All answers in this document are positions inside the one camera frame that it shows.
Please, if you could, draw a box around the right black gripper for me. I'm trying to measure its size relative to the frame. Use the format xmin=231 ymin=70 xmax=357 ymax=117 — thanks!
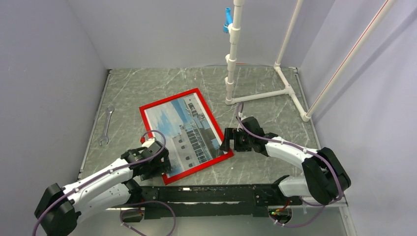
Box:
xmin=219 ymin=128 xmax=253 ymax=152

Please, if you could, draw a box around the silver open-end wrench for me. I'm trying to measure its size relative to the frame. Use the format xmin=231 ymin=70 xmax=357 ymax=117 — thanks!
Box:
xmin=98 ymin=106 xmax=115 ymax=146

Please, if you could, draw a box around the building and sky photo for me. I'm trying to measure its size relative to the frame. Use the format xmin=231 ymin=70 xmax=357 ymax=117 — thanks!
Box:
xmin=144 ymin=93 xmax=225 ymax=178

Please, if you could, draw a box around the blue pipe fitting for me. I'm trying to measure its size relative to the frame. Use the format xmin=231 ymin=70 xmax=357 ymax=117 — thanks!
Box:
xmin=223 ymin=7 xmax=233 ymax=33

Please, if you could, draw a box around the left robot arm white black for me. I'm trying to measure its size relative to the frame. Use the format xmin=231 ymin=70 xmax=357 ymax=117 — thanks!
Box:
xmin=31 ymin=144 xmax=171 ymax=236

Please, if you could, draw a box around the orange wooden picture frame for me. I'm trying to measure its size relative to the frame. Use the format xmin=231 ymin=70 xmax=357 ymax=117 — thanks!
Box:
xmin=139 ymin=88 xmax=235 ymax=186

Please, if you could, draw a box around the white PVC pipe stand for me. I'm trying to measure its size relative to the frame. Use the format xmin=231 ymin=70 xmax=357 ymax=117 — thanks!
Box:
xmin=224 ymin=0 xmax=396 ymax=122

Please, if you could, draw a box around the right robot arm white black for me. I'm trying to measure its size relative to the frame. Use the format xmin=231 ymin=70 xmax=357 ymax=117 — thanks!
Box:
xmin=220 ymin=117 xmax=352 ymax=206

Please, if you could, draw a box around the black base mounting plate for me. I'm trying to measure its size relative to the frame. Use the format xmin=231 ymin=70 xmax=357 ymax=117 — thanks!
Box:
xmin=121 ymin=184 xmax=302 ymax=219

